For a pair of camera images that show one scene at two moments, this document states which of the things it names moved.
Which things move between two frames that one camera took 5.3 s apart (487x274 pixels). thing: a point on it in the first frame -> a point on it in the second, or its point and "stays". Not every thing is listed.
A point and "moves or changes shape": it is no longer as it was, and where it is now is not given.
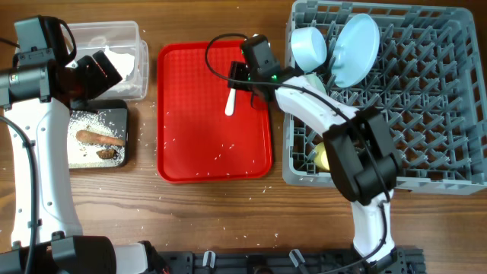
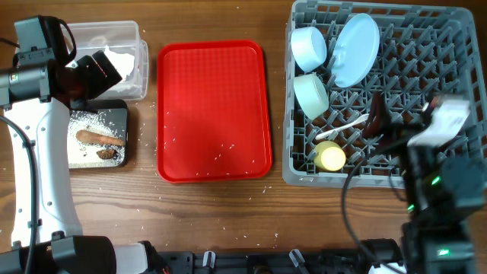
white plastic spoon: [230, 105] moves or changes shape
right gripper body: [237, 73] -> [399, 135]
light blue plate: [355, 50] stays
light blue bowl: [308, 48] stays
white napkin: [124, 65] stays
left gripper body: [91, 80] stays
